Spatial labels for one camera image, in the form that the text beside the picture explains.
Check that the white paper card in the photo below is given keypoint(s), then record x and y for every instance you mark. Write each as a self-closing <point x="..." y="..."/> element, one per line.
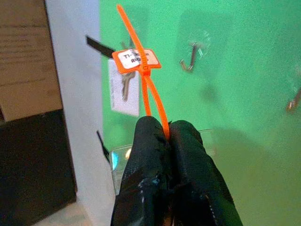
<point x="117" y="94"/>

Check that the copper wall hook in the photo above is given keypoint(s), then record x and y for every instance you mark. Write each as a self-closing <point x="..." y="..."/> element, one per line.
<point x="294" y="101"/>
<point x="191" y="57"/>

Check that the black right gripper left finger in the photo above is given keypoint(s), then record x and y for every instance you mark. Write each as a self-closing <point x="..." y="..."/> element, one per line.
<point x="143" y="164"/>

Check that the clear plastic box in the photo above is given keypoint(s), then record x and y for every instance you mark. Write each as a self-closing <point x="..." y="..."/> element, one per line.
<point x="118" y="162"/>

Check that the black cabinet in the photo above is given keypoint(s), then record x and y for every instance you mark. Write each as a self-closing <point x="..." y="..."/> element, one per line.
<point x="35" y="169"/>

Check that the silver key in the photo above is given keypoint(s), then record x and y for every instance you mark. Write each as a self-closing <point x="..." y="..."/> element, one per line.
<point x="126" y="86"/>

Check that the black tape strip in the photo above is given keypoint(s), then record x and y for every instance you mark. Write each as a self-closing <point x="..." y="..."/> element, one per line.
<point x="103" y="146"/>
<point x="100" y="47"/>

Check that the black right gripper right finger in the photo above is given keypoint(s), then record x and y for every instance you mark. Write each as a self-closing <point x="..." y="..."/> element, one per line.
<point x="195" y="174"/>

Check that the orange zip tie with label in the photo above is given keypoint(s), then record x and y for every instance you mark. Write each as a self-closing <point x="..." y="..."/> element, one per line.
<point x="138" y="61"/>

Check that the brown cardboard box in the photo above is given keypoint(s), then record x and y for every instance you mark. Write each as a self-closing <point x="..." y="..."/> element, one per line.
<point x="26" y="58"/>

